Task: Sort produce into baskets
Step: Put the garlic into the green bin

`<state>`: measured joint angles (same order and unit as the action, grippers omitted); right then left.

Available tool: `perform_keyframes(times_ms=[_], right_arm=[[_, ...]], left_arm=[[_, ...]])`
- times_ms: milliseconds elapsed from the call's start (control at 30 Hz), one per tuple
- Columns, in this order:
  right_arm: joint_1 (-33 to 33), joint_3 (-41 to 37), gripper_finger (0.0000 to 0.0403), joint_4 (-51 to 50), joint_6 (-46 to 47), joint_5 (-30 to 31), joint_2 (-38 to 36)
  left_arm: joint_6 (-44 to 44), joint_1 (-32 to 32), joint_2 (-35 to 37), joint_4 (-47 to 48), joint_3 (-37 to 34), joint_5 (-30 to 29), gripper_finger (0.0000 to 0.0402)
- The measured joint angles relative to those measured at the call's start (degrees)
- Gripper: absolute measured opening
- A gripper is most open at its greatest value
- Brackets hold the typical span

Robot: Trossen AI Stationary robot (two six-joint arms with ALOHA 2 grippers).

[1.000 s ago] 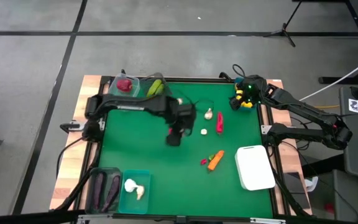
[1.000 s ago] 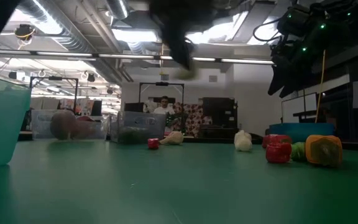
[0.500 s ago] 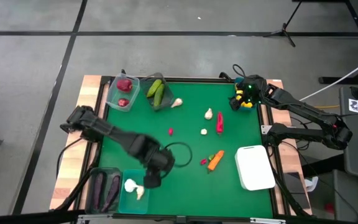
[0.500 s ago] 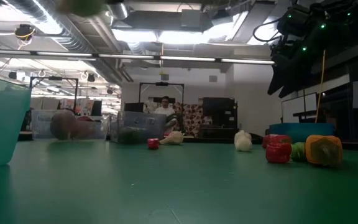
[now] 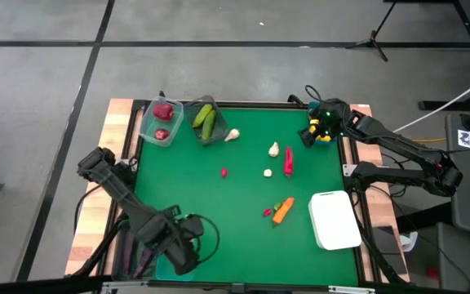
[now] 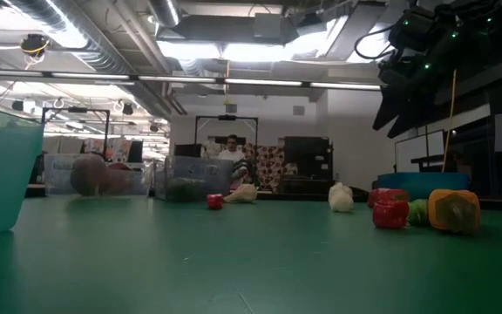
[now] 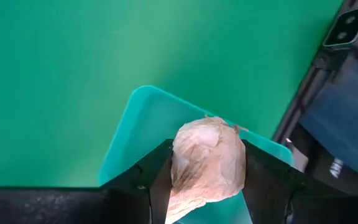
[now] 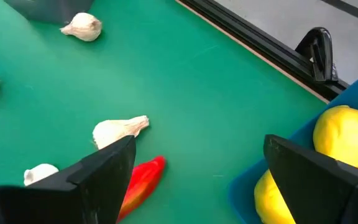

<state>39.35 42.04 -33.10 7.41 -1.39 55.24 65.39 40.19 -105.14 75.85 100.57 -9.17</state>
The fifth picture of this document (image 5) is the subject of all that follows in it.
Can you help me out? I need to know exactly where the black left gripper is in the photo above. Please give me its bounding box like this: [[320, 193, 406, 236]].
[[136, 207, 202, 277]]

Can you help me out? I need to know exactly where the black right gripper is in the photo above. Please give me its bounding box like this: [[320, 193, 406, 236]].
[[299, 97, 353, 148]]

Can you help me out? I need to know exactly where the dark purple eggplant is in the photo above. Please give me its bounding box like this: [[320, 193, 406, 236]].
[[121, 234, 138, 275], [133, 247, 157, 278]]

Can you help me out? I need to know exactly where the green cucumber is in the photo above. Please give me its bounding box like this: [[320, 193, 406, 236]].
[[192, 103, 214, 130], [201, 109, 218, 141]]

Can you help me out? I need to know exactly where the red apple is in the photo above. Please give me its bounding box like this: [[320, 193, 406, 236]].
[[153, 103, 175, 123]]

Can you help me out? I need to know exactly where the long red chili pepper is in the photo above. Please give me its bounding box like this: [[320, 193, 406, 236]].
[[283, 146, 295, 177]]

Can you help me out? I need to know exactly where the smoky grey plastic bin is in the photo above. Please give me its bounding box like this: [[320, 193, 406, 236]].
[[111, 219, 161, 283], [184, 95, 230, 147]]

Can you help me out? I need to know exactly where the orange carrot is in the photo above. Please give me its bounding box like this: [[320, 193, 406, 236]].
[[272, 197, 295, 225]]

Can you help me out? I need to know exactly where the green table mat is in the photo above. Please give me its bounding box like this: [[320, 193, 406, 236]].
[[130, 106, 360, 287]]

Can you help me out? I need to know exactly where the white plastic bin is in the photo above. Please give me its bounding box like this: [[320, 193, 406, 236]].
[[308, 189, 363, 251]]

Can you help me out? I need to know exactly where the clear plastic bin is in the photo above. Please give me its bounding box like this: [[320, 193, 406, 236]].
[[139, 96, 185, 148]]

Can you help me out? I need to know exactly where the black tripod stand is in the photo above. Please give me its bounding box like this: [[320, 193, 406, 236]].
[[345, 0, 399, 63]]

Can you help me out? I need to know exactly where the black flat box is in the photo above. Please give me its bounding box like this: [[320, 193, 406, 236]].
[[371, 225, 408, 275]]

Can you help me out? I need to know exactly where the white plastic piece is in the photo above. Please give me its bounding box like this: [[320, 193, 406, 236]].
[[400, 230, 419, 253]]

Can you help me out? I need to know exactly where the grey cabinet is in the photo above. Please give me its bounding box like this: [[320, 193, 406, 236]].
[[406, 222, 470, 293]]

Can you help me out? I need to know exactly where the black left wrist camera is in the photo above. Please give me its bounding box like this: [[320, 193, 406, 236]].
[[180, 216, 206, 240]]

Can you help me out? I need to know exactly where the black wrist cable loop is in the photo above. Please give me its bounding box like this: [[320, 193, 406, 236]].
[[189, 214, 221, 265]]

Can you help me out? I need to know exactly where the black cable bundle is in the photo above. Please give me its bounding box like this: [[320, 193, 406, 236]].
[[71, 185, 126, 278], [359, 226, 407, 285]]

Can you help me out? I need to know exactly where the silver metal bracket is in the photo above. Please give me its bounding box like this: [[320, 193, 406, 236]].
[[100, 281, 149, 293], [327, 285, 377, 294]]

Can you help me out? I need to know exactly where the white cable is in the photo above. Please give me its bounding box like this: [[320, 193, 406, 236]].
[[393, 69, 470, 134]]

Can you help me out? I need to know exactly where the black desk frame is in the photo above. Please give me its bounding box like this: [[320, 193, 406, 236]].
[[384, 0, 470, 112]]

